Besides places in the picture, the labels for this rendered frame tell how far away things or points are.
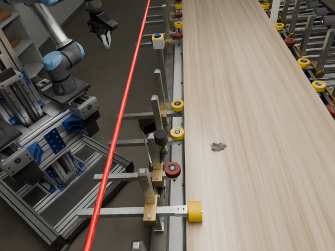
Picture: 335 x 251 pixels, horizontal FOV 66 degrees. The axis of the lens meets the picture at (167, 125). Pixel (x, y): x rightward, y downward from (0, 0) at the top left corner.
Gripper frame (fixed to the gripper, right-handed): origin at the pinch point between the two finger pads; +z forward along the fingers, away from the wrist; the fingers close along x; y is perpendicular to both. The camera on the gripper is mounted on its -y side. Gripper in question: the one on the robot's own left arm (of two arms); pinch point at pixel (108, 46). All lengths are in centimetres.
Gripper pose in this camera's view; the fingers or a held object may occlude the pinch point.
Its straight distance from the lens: 148.9
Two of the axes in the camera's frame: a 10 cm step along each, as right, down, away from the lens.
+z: 1.1, 7.2, 6.9
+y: -8.0, -3.5, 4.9
